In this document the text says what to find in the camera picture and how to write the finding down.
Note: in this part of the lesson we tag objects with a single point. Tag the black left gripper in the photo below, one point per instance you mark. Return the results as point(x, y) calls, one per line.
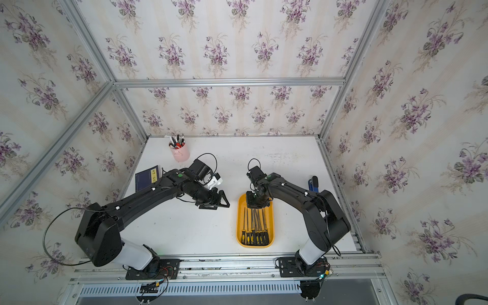
point(211, 201)

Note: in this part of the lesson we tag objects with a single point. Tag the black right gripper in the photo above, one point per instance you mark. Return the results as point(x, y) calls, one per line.
point(250, 204)

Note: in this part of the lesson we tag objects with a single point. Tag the yellow plastic storage box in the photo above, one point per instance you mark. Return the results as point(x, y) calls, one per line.
point(269, 221)

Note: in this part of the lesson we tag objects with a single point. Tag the file tool moved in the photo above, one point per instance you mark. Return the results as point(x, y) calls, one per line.
point(258, 227)
point(262, 229)
point(265, 233)
point(250, 230)
point(253, 238)

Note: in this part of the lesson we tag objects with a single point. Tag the diagonal file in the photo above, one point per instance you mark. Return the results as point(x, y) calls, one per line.
point(243, 229)

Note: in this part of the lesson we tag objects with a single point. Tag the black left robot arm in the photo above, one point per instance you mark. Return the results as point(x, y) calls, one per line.
point(99, 232)

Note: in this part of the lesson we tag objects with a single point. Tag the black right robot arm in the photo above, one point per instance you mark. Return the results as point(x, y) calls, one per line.
point(325, 220)

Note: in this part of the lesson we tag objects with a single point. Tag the pink pen cup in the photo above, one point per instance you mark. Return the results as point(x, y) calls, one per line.
point(180, 154)

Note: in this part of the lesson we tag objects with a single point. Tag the pens in cup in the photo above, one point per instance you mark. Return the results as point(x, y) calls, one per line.
point(176, 141)

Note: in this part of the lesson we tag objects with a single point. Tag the dark blue notebook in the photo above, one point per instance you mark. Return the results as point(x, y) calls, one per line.
point(146, 177)

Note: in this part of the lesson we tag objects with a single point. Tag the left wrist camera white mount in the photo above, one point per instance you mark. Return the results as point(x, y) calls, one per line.
point(215, 181)

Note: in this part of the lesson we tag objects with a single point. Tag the blue object by right wall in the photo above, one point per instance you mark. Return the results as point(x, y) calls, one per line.
point(313, 184)

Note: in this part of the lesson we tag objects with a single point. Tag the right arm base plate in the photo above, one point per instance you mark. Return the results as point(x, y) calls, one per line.
point(294, 267)

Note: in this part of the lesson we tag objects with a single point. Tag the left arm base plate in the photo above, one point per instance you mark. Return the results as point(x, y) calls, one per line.
point(156, 270)

